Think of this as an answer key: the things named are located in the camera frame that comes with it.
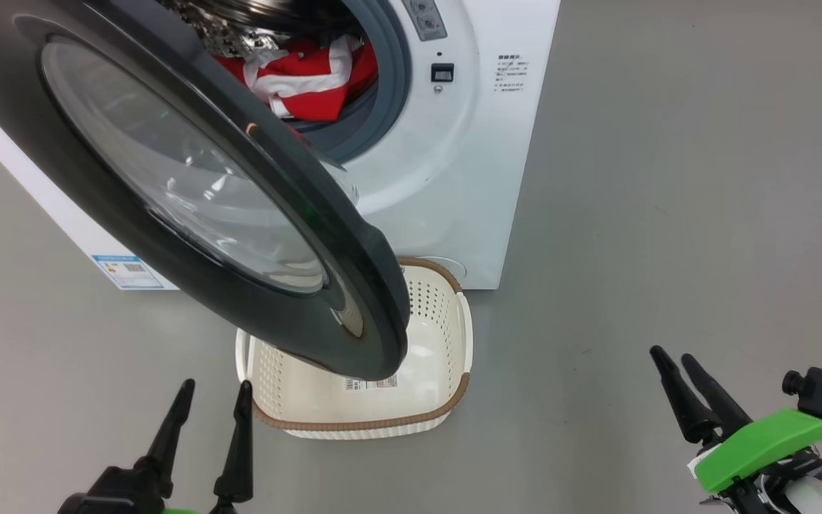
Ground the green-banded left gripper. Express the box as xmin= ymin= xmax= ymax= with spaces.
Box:
xmin=58 ymin=379 xmax=255 ymax=514

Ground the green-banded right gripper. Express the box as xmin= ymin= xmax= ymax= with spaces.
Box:
xmin=650 ymin=346 xmax=822 ymax=514

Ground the dark grey round glass door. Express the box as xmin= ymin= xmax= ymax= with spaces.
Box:
xmin=0 ymin=0 xmax=412 ymax=381

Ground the red jersey with white print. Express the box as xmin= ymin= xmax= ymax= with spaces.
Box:
xmin=215 ymin=36 xmax=380 ymax=121

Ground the cream basket with brown rim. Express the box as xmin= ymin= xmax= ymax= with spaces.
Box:
xmin=235 ymin=257 xmax=474 ymax=440

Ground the white front-load washing machine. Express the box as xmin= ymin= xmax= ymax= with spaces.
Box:
xmin=0 ymin=0 xmax=562 ymax=291

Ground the grey warning label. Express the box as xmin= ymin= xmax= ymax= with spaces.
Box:
xmin=402 ymin=0 xmax=448 ymax=41

